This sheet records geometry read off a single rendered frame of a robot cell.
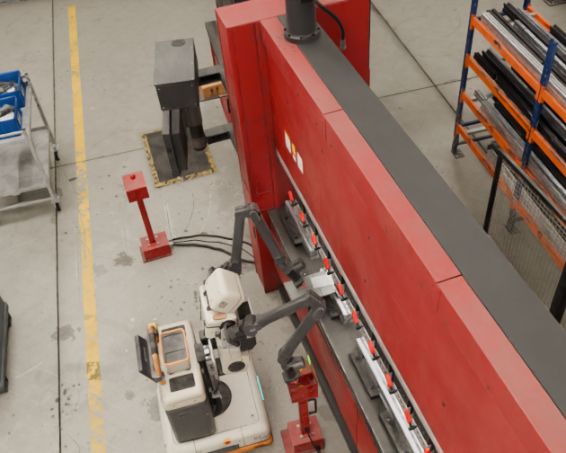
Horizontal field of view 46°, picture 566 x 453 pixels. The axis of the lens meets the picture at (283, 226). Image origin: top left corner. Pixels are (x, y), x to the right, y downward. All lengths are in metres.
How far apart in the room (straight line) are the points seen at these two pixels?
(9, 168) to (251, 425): 3.48
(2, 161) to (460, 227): 4.97
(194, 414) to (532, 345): 2.35
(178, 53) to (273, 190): 1.09
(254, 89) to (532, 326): 2.34
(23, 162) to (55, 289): 1.41
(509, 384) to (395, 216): 0.77
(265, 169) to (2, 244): 2.83
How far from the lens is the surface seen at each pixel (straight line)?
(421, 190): 2.66
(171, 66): 4.21
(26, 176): 6.41
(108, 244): 5.94
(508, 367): 2.18
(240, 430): 4.33
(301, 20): 3.51
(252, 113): 4.10
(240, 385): 4.49
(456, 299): 2.30
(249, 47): 3.87
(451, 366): 2.53
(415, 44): 8.08
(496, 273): 2.40
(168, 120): 4.35
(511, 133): 5.51
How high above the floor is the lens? 4.09
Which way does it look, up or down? 45 degrees down
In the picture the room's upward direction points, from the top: 6 degrees counter-clockwise
